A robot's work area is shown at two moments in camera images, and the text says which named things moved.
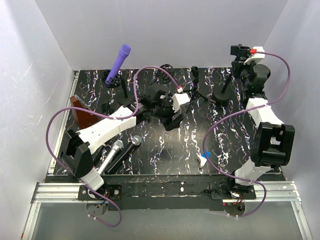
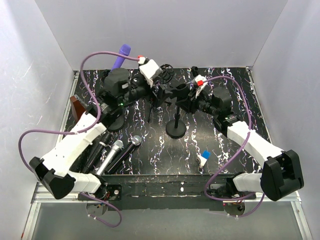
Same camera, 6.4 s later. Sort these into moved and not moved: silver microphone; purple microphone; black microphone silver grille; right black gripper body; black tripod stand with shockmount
Moved: right black gripper body
Not moved: purple microphone; black tripod stand with shockmount; black microphone silver grille; silver microphone
